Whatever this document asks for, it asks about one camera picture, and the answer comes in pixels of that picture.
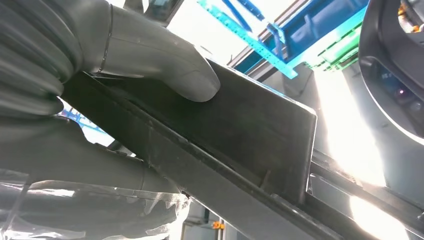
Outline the blue metal shelf rack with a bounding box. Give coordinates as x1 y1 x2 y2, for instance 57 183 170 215
197 0 370 80

